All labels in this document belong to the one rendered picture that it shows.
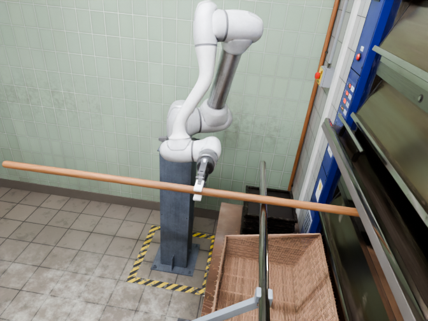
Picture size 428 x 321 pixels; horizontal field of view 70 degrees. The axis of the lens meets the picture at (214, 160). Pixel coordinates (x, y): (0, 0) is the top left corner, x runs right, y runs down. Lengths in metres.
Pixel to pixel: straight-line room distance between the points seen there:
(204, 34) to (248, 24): 0.20
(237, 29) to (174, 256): 1.63
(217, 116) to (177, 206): 0.67
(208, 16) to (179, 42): 0.85
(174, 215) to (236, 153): 0.73
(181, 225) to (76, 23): 1.57
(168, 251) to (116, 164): 0.92
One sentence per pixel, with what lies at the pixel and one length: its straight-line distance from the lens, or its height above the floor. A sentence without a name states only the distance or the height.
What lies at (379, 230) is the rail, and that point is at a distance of 0.80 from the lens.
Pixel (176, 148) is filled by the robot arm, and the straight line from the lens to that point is 1.42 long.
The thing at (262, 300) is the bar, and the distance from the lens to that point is 0.90.
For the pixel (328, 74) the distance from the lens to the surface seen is 1.90.
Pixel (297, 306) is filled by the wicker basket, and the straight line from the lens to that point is 1.65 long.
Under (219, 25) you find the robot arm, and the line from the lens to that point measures 1.41.
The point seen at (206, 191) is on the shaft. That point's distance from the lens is 1.16.
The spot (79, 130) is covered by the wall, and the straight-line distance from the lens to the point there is 2.78.
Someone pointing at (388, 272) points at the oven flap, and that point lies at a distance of 0.75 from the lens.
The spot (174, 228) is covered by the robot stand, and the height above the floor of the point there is 0.39.
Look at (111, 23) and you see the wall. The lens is 2.38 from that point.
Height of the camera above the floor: 1.89
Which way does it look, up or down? 31 degrees down
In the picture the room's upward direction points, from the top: 5 degrees clockwise
